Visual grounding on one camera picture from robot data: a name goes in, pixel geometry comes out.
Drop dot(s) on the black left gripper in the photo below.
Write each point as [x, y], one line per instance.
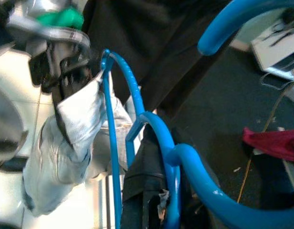
[56, 69]

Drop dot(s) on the plain black hanging garment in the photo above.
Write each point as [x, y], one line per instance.
[149, 35]

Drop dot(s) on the red draped cloth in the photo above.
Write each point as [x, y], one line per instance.
[275, 143]

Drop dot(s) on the green tape wrist band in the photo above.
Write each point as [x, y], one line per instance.
[63, 17]

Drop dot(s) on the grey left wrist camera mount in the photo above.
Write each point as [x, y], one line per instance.
[65, 38]

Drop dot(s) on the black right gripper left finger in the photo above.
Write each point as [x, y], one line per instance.
[144, 179]

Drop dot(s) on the blue plastic hanger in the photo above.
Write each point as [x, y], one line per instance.
[137, 95]

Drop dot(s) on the light blue denim garment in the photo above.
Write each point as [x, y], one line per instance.
[61, 167]

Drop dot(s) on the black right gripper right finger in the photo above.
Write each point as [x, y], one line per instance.
[195, 212]

